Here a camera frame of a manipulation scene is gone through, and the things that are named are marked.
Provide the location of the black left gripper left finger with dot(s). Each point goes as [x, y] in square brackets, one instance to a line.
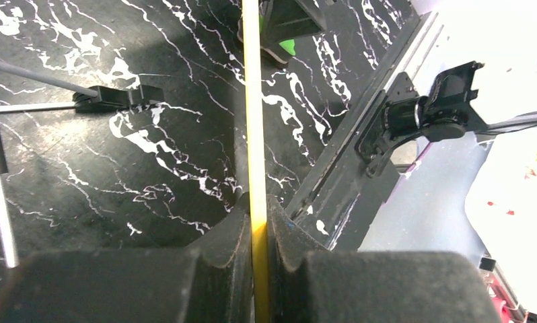
[209, 280]

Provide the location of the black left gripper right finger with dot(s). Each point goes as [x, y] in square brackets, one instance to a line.
[312, 284]

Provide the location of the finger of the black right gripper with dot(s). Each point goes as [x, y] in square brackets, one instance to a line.
[291, 19]

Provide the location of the green bone-shaped eraser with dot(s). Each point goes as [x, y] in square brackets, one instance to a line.
[278, 54]

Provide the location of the yellow-framed whiteboard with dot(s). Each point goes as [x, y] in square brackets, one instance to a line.
[256, 160]

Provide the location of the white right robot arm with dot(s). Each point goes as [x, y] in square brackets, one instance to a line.
[391, 112]

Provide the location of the black grey folding easel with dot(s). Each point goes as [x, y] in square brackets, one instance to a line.
[95, 99]

